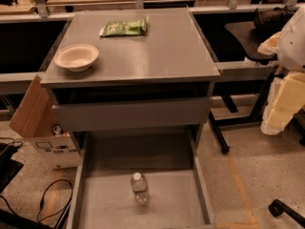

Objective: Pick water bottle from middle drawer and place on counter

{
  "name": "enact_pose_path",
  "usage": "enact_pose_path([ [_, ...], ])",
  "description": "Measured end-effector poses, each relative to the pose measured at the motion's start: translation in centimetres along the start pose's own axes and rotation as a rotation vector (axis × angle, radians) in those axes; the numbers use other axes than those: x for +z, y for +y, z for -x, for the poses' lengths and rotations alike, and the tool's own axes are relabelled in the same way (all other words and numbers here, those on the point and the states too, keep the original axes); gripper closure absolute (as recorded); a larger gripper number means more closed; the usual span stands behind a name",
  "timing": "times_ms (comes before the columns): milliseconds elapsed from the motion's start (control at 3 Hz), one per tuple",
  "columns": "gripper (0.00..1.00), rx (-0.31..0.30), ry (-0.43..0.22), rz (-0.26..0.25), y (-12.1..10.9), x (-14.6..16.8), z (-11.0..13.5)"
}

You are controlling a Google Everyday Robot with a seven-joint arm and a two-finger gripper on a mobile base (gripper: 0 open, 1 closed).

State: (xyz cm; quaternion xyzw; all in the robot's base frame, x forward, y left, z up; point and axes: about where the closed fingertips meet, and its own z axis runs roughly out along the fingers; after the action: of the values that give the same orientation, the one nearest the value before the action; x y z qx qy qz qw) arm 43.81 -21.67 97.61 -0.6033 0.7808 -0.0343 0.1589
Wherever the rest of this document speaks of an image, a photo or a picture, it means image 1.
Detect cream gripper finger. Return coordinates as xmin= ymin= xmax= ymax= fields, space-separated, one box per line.
xmin=260 ymin=72 xmax=305 ymax=135
xmin=257 ymin=31 xmax=281 ymax=55

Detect clear plastic water bottle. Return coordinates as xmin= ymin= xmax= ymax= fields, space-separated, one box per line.
xmin=131 ymin=173 xmax=150 ymax=205

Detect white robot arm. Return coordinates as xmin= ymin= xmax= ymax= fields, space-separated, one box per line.
xmin=257 ymin=7 xmax=305 ymax=135

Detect grey drawer cabinet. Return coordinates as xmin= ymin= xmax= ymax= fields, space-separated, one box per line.
xmin=41 ymin=9 xmax=219 ymax=138

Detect open grey middle drawer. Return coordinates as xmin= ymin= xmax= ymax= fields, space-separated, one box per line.
xmin=67 ymin=131 xmax=215 ymax=229

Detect grey top drawer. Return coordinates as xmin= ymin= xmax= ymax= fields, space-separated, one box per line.
xmin=52 ymin=97 xmax=212 ymax=132

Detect black side table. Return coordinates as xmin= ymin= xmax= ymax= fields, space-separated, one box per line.
xmin=209 ymin=21 xmax=289 ymax=154

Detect dark bag on table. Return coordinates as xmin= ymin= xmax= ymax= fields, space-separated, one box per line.
xmin=254 ymin=7 xmax=295 ymax=33

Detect black wheeled base leg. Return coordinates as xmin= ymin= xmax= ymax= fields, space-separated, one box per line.
xmin=268 ymin=199 xmax=305 ymax=228

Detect green snack bag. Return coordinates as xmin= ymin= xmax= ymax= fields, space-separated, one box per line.
xmin=99 ymin=18 xmax=147 ymax=37

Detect white paper bowl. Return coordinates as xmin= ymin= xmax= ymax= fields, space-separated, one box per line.
xmin=53 ymin=44 xmax=99 ymax=72

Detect cardboard box with white print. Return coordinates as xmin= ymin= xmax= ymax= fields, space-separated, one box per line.
xmin=9 ymin=75 xmax=80 ymax=169

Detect black equipment at left edge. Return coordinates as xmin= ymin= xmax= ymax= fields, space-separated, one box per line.
xmin=0 ymin=143 xmax=23 ymax=193

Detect black cable on floor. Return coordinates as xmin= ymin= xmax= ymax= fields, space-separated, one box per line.
xmin=36 ymin=178 xmax=73 ymax=225

